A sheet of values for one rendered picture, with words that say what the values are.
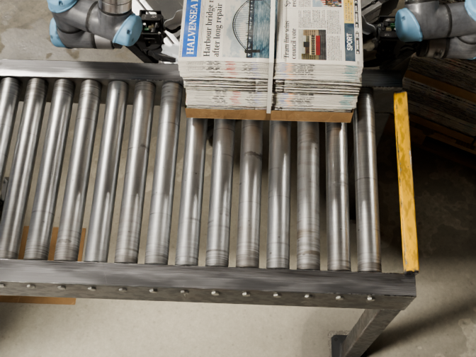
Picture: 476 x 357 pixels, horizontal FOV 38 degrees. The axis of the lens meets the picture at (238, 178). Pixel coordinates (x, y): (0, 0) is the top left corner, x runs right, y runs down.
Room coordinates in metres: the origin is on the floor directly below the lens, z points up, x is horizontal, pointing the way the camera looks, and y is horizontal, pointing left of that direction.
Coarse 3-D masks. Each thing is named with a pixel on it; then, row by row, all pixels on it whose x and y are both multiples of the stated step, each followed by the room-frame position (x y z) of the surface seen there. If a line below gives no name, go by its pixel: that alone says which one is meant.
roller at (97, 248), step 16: (112, 96) 0.84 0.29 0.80; (112, 112) 0.80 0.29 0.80; (112, 128) 0.75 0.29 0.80; (112, 144) 0.71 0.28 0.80; (112, 160) 0.67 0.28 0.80; (96, 176) 0.64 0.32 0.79; (112, 176) 0.64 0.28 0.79; (96, 192) 0.60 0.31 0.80; (112, 192) 0.60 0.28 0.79; (96, 208) 0.56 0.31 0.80; (112, 208) 0.56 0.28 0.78; (96, 224) 0.52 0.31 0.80; (112, 224) 0.53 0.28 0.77; (96, 240) 0.48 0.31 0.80; (96, 256) 0.45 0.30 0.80
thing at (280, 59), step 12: (264, 0) 0.93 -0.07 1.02; (276, 0) 0.92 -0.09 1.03; (264, 12) 0.89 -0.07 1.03; (276, 12) 0.89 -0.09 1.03; (264, 24) 0.86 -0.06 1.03; (276, 24) 0.86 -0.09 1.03; (264, 36) 0.83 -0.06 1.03; (276, 36) 0.83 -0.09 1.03; (264, 48) 0.80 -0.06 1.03; (276, 48) 0.80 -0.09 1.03; (264, 60) 0.77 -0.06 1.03; (276, 60) 0.77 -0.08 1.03; (264, 72) 0.77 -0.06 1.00; (276, 72) 0.77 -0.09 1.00; (264, 84) 0.77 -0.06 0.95; (276, 84) 0.77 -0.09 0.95; (264, 96) 0.77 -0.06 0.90; (276, 96) 0.77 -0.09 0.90; (264, 108) 0.76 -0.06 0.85; (276, 108) 0.76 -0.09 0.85
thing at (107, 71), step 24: (0, 72) 0.92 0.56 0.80; (24, 72) 0.91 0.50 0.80; (48, 72) 0.91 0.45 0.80; (72, 72) 0.91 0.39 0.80; (96, 72) 0.91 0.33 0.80; (120, 72) 0.91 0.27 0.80; (144, 72) 0.90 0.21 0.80; (168, 72) 0.90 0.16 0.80; (384, 72) 0.88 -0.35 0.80; (24, 96) 0.90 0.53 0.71; (48, 96) 0.90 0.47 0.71; (384, 96) 0.84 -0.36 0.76
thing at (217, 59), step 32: (192, 0) 0.93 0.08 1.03; (224, 0) 0.93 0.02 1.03; (256, 0) 0.93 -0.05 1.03; (192, 32) 0.85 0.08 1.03; (224, 32) 0.84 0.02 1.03; (256, 32) 0.84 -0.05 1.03; (192, 64) 0.78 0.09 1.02; (224, 64) 0.77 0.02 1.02; (192, 96) 0.78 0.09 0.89; (224, 96) 0.77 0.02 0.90
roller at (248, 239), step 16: (256, 128) 0.74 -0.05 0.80; (256, 144) 0.70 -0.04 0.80; (240, 160) 0.67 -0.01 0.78; (256, 160) 0.66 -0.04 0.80; (240, 176) 0.63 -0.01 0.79; (256, 176) 0.62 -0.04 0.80; (240, 192) 0.59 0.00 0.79; (256, 192) 0.59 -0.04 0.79; (240, 208) 0.55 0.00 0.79; (256, 208) 0.55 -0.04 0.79; (240, 224) 0.51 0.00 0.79; (256, 224) 0.51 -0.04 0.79; (240, 240) 0.48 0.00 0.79; (256, 240) 0.48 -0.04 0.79; (240, 256) 0.44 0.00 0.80; (256, 256) 0.44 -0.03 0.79
